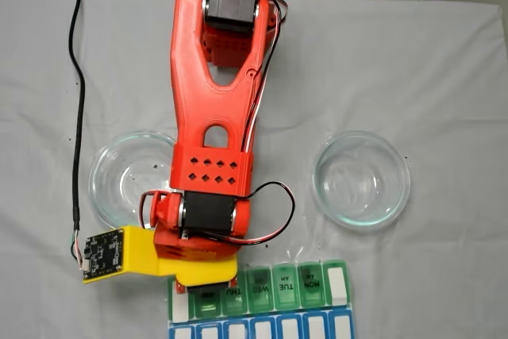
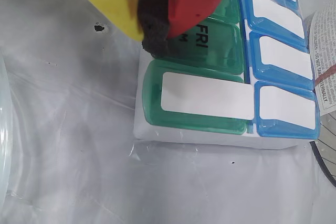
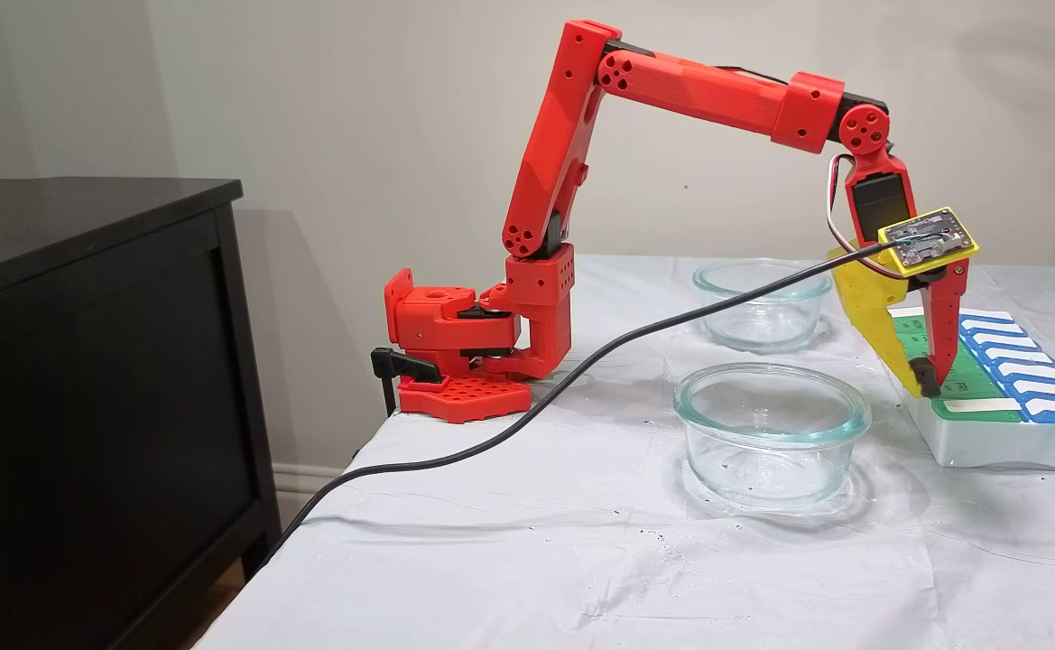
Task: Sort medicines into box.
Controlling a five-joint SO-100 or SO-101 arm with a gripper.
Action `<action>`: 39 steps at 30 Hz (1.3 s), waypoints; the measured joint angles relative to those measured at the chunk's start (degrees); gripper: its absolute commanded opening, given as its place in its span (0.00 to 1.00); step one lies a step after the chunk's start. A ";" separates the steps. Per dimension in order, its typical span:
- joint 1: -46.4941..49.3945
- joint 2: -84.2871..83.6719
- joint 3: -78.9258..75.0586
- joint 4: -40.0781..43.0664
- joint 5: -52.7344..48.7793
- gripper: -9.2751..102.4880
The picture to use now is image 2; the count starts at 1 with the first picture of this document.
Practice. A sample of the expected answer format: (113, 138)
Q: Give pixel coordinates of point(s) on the clear glass bowl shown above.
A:
(4, 129)

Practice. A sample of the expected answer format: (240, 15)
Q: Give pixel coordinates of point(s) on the clear bottle with printed label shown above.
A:
(325, 51)

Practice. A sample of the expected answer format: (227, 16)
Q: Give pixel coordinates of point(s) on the white tablecloth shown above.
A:
(78, 155)

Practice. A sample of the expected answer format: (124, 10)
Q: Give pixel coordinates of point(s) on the weekly pill organizer box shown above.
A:
(204, 95)

